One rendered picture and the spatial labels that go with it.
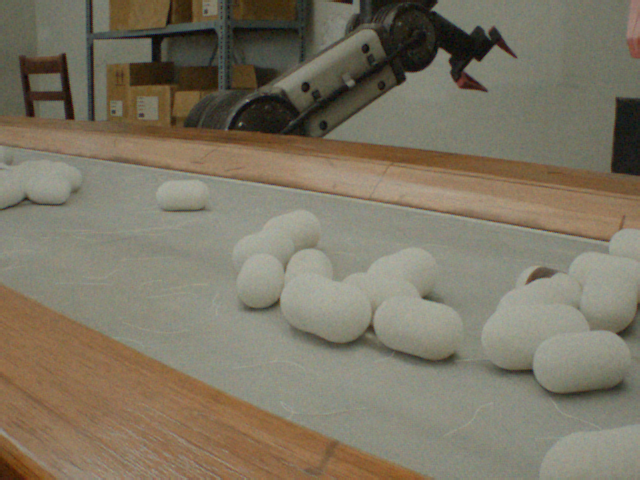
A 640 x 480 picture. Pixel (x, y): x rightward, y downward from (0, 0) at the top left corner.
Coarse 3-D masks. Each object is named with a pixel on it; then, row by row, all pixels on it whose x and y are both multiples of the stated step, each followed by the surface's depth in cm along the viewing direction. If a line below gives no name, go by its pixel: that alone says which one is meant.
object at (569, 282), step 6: (528, 270) 31; (522, 276) 31; (552, 276) 30; (558, 276) 30; (564, 276) 30; (570, 276) 30; (516, 282) 31; (522, 282) 31; (564, 282) 29; (570, 282) 29; (576, 282) 30; (516, 288) 31; (570, 288) 29; (576, 288) 29; (576, 294) 29; (576, 300) 29; (576, 306) 29
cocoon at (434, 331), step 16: (384, 304) 27; (400, 304) 26; (416, 304) 26; (432, 304) 26; (384, 320) 26; (400, 320) 26; (416, 320) 26; (432, 320) 25; (448, 320) 25; (384, 336) 26; (400, 336) 26; (416, 336) 25; (432, 336) 25; (448, 336) 25; (416, 352) 26; (432, 352) 25; (448, 352) 25
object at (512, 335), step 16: (496, 320) 25; (512, 320) 24; (528, 320) 24; (544, 320) 24; (560, 320) 24; (576, 320) 24; (496, 336) 24; (512, 336) 24; (528, 336) 24; (544, 336) 24; (496, 352) 24; (512, 352) 24; (528, 352) 24; (512, 368) 25; (528, 368) 25
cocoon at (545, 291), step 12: (528, 288) 27; (540, 288) 27; (552, 288) 27; (564, 288) 28; (504, 300) 27; (516, 300) 26; (528, 300) 26; (540, 300) 26; (552, 300) 27; (564, 300) 27
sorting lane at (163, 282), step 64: (128, 192) 59; (256, 192) 58; (0, 256) 39; (64, 256) 40; (128, 256) 40; (192, 256) 40; (448, 256) 40; (512, 256) 40; (576, 256) 40; (128, 320) 30; (192, 320) 30; (256, 320) 30; (256, 384) 24; (320, 384) 24; (384, 384) 24; (448, 384) 24; (512, 384) 24; (384, 448) 20; (448, 448) 20; (512, 448) 20
